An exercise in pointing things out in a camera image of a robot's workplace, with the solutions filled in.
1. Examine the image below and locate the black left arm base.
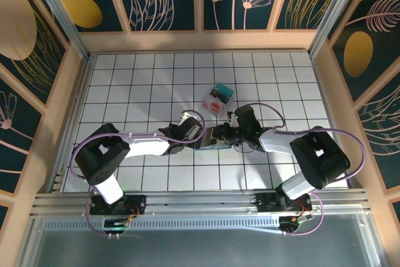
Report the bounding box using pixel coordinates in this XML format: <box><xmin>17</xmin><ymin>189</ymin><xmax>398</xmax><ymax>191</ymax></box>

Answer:
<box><xmin>89</xmin><ymin>194</ymin><xmax>148</xmax><ymax>216</ymax></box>

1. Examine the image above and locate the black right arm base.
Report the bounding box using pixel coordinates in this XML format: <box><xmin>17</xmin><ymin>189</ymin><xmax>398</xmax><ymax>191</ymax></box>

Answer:
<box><xmin>255</xmin><ymin>192</ymin><xmax>313</xmax><ymax>213</ymax></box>

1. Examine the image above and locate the clear acrylic card box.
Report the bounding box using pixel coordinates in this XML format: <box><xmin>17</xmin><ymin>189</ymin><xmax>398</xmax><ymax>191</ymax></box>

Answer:
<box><xmin>201</xmin><ymin>82</ymin><xmax>236</xmax><ymax>119</ymax></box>

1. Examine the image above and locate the teal card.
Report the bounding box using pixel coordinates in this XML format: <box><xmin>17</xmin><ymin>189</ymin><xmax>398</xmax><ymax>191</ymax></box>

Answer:
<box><xmin>212</xmin><ymin>83</ymin><xmax>235</xmax><ymax>105</ymax></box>

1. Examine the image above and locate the grey metal panel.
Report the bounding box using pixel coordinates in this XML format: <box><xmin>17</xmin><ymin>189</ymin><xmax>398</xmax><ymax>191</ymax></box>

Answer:
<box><xmin>18</xmin><ymin>213</ymin><xmax>387</xmax><ymax>267</ymax></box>

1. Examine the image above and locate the small control board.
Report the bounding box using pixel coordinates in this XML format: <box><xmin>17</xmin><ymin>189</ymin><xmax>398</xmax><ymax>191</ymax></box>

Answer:
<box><xmin>102</xmin><ymin>216</ymin><xmax>138</xmax><ymax>232</ymax></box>
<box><xmin>277</xmin><ymin>213</ymin><xmax>315</xmax><ymax>233</ymax></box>

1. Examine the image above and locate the aluminium mounting rail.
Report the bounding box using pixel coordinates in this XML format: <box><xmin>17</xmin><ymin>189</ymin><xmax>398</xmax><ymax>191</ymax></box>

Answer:
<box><xmin>31</xmin><ymin>189</ymin><xmax>369</xmax><ymax>215</ymax></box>

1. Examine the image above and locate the slotted grey cable duct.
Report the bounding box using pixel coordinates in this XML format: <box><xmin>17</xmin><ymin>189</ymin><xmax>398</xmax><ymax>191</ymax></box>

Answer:
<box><xmin>43</xmin><ymin>216</ymin><xmax>282</xmax><ymax>231</ymax></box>

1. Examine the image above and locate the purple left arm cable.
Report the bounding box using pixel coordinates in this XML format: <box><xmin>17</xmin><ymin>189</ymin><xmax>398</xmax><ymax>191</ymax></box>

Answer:
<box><xmin>71</xmin><ymin>109</ymin><xmax>206</xmax><ymax>238</ymax></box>

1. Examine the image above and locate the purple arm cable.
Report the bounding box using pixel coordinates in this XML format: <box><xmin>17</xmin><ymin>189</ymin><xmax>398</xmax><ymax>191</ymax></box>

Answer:
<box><xmin>71</xmin><ymin>109</ymin><xmax>206</xmax><ymax>238</ymax></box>
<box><xmin>243</xmin><ymin>103</ymin><xmax>366</xmax><ymax>236</ymax></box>

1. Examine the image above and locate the aluminium side rail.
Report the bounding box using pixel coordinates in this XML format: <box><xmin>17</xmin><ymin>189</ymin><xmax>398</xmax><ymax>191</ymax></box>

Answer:
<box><xmin>49</xmin><ymin>54</ymin><xmax>96</xmax><ymax>193</ymax></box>
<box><xmin>309</xmin><ymin>51</ymin><xmax>357</xmax><ymax>190</ymax></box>

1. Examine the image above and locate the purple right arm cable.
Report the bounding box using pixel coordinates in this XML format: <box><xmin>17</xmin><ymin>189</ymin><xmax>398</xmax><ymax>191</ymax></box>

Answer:
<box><xmin>243</xmin><ymin>103</ymin><xmax>366</xmax><ymax>236</ymax></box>

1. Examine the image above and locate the aluminium corner post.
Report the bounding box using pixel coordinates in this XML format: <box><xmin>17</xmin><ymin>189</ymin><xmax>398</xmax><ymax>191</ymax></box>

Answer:
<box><xmin>24</xmin><ymin>0</ymin><xmax>93</xmax><ymax>61</ymax></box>
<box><xmin>307</xmin><ymin>0</ymin><xmax>366</xmax><ymax>57</ymax></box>

